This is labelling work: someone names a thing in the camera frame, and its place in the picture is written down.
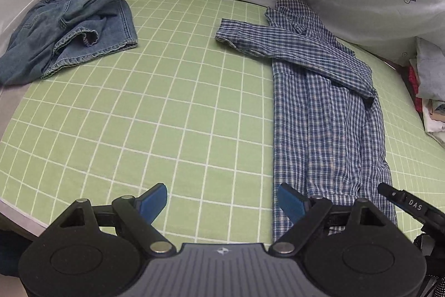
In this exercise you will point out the beige folded garment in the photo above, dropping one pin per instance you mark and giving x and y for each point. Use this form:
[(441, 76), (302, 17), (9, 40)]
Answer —
[(436, 109)]

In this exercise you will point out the red plaid garment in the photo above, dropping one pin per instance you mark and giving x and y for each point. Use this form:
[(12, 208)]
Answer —
[(415, 88)]

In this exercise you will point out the grey folded sweatshirt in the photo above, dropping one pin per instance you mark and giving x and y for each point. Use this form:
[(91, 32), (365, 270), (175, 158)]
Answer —
[(430, 67)]

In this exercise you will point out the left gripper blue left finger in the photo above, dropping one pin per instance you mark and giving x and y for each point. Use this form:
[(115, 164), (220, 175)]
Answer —
[(152, 202)]

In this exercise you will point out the blue denim shorts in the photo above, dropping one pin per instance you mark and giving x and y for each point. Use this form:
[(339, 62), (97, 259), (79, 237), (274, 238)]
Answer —
[(58, 34)]

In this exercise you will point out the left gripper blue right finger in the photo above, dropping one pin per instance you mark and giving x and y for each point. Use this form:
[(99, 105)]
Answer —
[(292, 203)]

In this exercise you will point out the blue plaid shirt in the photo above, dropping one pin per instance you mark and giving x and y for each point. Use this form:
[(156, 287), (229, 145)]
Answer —
[(329, 135)]

